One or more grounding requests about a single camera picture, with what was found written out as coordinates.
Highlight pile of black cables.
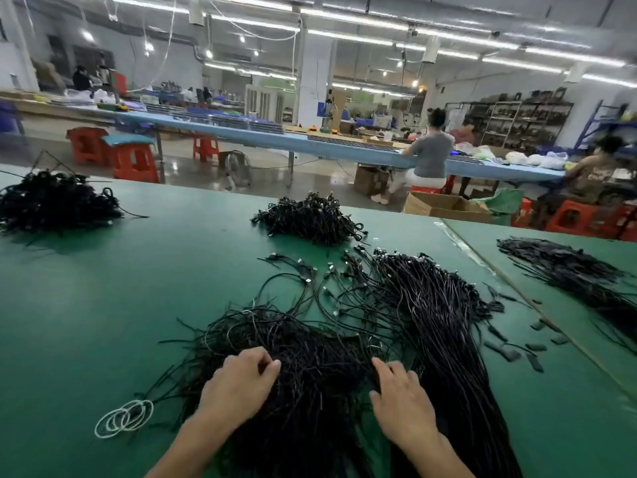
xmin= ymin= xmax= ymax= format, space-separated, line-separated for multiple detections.
xmin=139 ymin=248 xmax=399 ymax=478

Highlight blue plastic chair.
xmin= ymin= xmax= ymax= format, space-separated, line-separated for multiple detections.
xmin=0 ymin=99 xmax=21 ymax=135

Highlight red plastic stool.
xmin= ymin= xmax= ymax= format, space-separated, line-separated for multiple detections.
xmin=545 ymin=199 xmax=626 ymax=240
xmin=193 ymin=134 xmax=222 ymax=163
xmin=66 ymin=126 xmax=111 ymax=167

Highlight long blue workbench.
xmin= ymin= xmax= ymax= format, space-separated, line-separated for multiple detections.
xmin=94 ymin=106 xmax=569 ymax=185

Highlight heap of black cables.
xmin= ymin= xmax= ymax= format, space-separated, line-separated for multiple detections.
xmin=251 ymin=192 xmax=368 ymax=247
xmin=0 ymin=169 xmax=149 ymax=235

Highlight bundle of long black cables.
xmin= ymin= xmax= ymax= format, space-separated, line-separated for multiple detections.
xmin=338 ymin=244 xmax=524 ymax=478

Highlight small cardboard box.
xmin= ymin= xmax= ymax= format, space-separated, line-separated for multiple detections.
xmin=353 ymin=164 xmax=391 ymax=197

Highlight open cardboard box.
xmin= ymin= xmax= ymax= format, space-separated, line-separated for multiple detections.
xmin=402 ymin=191 xmax=496 ymax=225

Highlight green bag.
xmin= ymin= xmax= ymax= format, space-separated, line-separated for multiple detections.
xmin=472 ymin=187 xmax=526 ymax=227

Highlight red stool with blue seat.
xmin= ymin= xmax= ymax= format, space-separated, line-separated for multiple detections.
xmin=102 ymin=132 xmax=161 ymax=184

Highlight metal storage shelf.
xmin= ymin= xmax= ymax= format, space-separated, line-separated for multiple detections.
xmin=445 ymin=89 xmax=575 ymax=153

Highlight pile of white bags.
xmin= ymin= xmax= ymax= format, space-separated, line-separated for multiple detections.
xmin=506 ymin=149 xmax=569 ymax=171

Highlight spread of straight black cables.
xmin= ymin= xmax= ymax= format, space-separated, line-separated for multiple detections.
xmin=496 ymin=236 xmax=637 ymax=355

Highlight person's right forearm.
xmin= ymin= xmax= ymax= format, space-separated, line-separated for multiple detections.
xmin=398 ymin=428 xmax=477 ymax=478

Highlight person's right hand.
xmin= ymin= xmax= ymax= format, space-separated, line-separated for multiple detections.
xmin=370 ymin=357 xmax=441 ymax=449

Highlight scattered dark tie pieces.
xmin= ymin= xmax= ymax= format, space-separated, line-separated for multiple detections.
xmin=482 ymin=283 xmax=573 ymax=374

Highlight bunch of white wire rings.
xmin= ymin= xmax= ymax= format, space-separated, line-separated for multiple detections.
xmin=94 ymin=398 xmax=157 ymax=440

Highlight grey floor fan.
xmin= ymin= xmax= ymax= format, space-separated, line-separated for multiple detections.
xmin=221 ymin=150 xmax=254 ymax=190

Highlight white pillar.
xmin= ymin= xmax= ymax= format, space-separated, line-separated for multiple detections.
xmin=293 ymin=33 xmax=338 ymax=130

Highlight person's left hand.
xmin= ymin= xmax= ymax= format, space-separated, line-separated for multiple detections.
xmin=199 ymin=346 xmax=282 ymax=434

